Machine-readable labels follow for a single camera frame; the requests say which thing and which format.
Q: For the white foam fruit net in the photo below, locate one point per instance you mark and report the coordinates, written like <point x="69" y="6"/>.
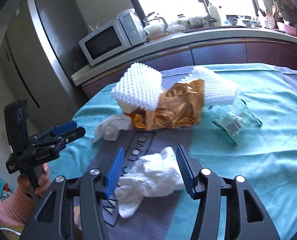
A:
<point x="139" y="87"/>

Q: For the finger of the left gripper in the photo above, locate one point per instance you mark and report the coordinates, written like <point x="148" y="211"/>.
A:
<point x="66" y="128"/>
<point x="73" y="135"/>

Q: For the golden snack wrapper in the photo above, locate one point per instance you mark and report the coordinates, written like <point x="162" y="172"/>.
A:
<point x="180" y="106"/>

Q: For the white soap bottle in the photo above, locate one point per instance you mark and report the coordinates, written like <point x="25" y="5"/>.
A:
<point x="214" y="14"/>

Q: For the person's left hand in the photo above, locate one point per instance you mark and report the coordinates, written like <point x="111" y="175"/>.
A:
<point x="44" y="182"/>

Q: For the white bowl on microwave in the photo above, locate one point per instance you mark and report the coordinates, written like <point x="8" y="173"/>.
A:
<point x="127" y="11"/>

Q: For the glass kettle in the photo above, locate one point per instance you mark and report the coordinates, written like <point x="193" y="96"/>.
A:
<point x="154" y="23"/>

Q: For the white tissue front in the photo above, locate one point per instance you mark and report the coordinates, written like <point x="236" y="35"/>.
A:
<point x="152" y="175"/>

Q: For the glass jar on counter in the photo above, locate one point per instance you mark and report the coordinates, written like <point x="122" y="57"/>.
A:
<point x="183" y="21"/>

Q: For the white tissue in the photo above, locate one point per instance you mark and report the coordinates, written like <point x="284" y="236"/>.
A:
<point x="110" y="128"/>
<point x="152" y="175"/>

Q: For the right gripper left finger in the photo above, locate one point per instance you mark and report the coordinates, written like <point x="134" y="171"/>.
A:
<point x="96" y="185"/>

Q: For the clear green plastic wrapper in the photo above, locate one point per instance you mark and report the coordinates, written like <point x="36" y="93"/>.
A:
<point x="234" y="118"/>

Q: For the white tissue back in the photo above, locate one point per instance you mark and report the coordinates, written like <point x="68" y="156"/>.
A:
<point x="110" y="128"/>

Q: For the pink basin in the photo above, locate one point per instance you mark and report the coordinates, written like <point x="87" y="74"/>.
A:
<point x="287" y="28"/>

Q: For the orange peel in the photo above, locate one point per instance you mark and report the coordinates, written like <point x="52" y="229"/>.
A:
<point x="138" y="118"/>

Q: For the black camera box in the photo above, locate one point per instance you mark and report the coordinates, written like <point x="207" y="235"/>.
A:
<point x="15" y="115"/>

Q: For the dark lower kitchen cabinets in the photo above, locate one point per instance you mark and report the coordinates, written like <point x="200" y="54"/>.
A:
<point x="182" y="51"/>

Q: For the white microwave oven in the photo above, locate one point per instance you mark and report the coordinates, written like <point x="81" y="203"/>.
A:
<point x="114" y="37"/>

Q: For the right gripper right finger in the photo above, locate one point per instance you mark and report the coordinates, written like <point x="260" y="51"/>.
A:
<point x="204" y="185"/>

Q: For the teal grey tablecloth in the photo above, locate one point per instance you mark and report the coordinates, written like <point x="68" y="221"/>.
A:
<point x="266" y="156"/>

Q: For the grey refrigerator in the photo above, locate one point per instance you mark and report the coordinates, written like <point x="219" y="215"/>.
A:
<point x="39" y="54"/>

